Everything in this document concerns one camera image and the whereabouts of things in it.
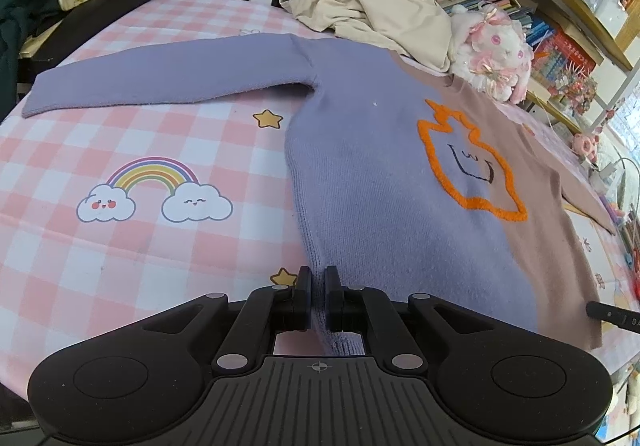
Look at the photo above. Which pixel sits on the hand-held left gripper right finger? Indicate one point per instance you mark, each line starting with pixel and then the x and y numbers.
pixel 332 298

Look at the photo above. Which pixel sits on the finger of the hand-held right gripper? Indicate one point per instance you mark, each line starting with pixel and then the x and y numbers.
pixel 607 314

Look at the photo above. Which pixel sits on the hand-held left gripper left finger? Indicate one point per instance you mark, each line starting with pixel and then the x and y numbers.
pixel 303 298

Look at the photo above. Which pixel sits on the purple and tan knit sweater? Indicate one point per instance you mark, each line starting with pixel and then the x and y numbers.
pixel 375 151

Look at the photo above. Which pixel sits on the pink plush piglet toy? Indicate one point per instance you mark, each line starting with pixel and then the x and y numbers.
pixel 584 146

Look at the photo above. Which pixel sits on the pink checked printed mat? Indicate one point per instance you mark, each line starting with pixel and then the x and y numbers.
pixel 125 126

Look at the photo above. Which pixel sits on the white and pink plush bunny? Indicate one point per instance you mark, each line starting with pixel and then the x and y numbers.
pixel 487 51

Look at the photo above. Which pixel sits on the cream sweatshirt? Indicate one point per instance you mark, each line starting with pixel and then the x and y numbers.
pixel 360 6

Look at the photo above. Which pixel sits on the black flat case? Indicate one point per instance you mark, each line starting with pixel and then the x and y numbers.
pixel 125 1

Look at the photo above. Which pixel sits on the dark green cloth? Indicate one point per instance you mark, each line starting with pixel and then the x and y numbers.
pixel 20 16

